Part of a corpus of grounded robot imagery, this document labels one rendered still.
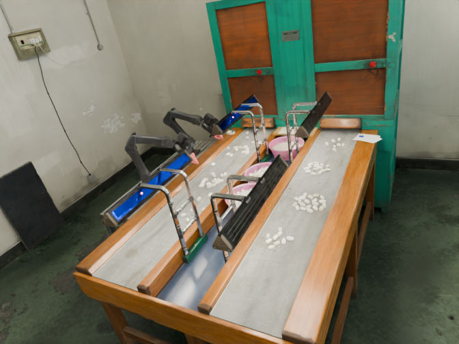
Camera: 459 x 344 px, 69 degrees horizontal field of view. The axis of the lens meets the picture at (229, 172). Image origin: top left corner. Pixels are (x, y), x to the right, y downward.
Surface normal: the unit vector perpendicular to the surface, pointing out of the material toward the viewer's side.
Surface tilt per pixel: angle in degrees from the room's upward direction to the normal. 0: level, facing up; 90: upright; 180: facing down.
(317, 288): 0
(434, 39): 90
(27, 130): 91
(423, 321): 0
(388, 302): 0
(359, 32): 90
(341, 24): 90
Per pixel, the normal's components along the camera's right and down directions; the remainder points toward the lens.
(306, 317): -0.18, -0.87
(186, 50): -0.43, 0.49
